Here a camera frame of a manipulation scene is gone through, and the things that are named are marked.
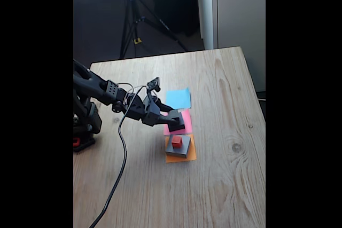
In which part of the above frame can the red black table clamp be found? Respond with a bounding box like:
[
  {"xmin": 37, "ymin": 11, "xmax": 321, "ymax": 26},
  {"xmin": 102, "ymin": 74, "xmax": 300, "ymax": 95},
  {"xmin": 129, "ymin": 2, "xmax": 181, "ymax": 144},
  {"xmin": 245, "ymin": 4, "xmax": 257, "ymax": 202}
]
[{"xmin": 73, "ymin": 135, "xmax": 96, "ymax": 153}]

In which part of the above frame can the blue paper sheet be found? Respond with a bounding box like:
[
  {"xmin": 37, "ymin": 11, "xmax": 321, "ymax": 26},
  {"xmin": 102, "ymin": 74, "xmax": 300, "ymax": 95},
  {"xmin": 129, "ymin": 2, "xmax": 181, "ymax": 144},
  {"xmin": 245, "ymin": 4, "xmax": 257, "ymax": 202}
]
[{"xmin": 165, "ymin": 87, "xmax": 192, "ymax": 111}]

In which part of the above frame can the orange paper sheet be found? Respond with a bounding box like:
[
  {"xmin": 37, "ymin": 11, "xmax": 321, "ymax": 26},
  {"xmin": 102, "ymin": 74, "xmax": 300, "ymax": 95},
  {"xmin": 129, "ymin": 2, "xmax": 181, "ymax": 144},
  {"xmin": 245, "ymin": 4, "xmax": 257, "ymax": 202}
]
[{"xmin": 165, "ymin": 133, "xmax": 197, "ymax": 164}]

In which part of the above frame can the medium black square block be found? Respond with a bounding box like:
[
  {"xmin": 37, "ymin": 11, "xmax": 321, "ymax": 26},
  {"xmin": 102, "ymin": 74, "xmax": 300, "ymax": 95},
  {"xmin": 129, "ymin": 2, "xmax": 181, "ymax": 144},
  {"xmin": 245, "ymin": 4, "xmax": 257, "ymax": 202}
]
[{"xmin": 167, "ymin": 112, "xmax": 186, "ymax": 132}]

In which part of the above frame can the large grey square block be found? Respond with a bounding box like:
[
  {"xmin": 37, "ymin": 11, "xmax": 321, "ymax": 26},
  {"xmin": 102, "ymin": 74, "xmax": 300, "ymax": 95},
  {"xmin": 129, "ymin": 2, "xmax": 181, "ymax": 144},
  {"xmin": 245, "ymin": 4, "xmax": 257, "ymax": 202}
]
[{"xmin": 165, "ymin": 134, "xmax": 191, "ymax": 159}]

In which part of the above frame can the white grey cabinet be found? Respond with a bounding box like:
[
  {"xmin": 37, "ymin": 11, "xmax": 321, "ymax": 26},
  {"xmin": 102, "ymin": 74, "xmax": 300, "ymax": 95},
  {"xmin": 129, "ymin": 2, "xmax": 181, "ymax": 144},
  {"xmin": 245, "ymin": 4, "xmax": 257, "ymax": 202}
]
[{"xmin": 196, "ymin": 0, "xmax": 266, "ymax": 92}]

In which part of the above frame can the small dark grey cube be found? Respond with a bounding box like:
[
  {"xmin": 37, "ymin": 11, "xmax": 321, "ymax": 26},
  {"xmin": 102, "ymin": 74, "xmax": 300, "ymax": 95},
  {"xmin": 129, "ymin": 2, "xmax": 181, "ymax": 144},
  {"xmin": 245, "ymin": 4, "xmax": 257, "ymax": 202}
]
[{"xmin": 167, "ymin": 109, "xmax": 183, "ymax": 123}]

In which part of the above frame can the pink paper sheet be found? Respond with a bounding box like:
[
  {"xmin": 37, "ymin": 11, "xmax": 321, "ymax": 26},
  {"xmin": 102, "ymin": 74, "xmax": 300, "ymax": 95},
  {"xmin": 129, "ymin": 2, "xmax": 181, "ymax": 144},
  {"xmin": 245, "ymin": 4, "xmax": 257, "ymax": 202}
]
[{"xmin": 163, "ymin": 109, "xmax": 193, "ymax": 136}]

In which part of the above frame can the black tripod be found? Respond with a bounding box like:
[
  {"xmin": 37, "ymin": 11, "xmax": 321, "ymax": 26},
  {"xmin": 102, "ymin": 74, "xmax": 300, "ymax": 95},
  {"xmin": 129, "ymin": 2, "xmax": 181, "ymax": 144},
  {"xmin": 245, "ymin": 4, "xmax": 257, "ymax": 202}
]
[{"xmin": 119, "ymin": 0, "xmax": 189, "ymax": 60}]

